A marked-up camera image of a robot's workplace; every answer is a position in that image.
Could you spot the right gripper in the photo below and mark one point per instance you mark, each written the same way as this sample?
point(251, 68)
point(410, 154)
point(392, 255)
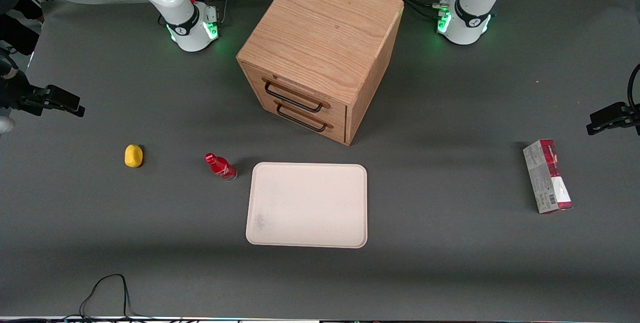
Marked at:
point(16, 94)

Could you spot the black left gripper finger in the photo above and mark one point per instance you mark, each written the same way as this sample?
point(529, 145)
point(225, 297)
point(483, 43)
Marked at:
point(607, 117)

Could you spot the red coke bottle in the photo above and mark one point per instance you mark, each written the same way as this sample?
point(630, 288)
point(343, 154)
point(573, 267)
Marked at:
point(220, 167)

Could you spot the beige plastic tray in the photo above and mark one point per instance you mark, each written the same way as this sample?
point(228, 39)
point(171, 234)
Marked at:
point(307, 205)

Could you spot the red and grey carton box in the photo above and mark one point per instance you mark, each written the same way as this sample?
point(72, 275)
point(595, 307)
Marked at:
point(546, 178)

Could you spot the yellow lemon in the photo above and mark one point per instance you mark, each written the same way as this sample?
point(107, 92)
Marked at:
point(133, 156)

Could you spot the wooden drawer front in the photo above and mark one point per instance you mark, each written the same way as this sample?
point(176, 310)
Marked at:
point(300, 90)
point(330, 130)

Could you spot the wooden drawer cabinet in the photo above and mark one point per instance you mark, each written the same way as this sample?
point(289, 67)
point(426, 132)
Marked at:
point(325, 28)

